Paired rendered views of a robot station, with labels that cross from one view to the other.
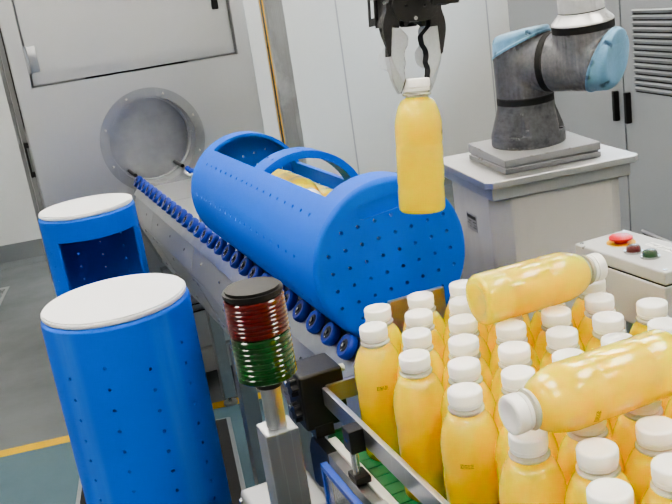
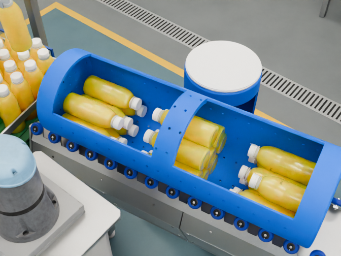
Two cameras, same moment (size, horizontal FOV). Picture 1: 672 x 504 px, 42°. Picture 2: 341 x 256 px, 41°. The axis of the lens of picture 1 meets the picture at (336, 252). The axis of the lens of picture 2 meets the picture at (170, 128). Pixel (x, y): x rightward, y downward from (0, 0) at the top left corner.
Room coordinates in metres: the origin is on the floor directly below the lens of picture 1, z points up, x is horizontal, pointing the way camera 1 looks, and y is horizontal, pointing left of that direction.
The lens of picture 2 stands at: (2.43, -0.55, 2.14)
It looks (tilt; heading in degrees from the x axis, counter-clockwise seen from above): 49 degrees down; 138
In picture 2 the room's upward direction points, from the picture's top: straight up
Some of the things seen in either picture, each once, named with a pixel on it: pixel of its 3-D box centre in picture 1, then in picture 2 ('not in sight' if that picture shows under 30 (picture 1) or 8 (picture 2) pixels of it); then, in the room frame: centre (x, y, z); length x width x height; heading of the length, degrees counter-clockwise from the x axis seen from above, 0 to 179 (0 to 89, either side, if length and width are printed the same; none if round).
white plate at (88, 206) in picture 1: (85, 206); not in sight; (2.58, 0.72, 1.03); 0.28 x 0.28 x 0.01
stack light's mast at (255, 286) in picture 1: (264, 357); not in sight; (0.85, 0.09, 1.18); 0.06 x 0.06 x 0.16
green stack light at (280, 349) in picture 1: (263, 352); not in sight; (0.85, 0.09, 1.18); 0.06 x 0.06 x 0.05
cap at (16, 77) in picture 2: (462, 288); (16, 77); (1.23, -0.18, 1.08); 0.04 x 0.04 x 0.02
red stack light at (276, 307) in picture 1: (256, 312); not in sight; (0.85, 0.09, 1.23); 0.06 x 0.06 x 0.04
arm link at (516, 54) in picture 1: (525, 60); (4, 171); (1.77, -0.43, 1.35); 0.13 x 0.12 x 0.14; 45
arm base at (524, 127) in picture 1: (526, 117); (22, 202); (1.78, -0.43, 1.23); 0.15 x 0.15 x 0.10
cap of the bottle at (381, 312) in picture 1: (377, 313); (43, 53); (1.18, -0.05, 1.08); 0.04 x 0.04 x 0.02
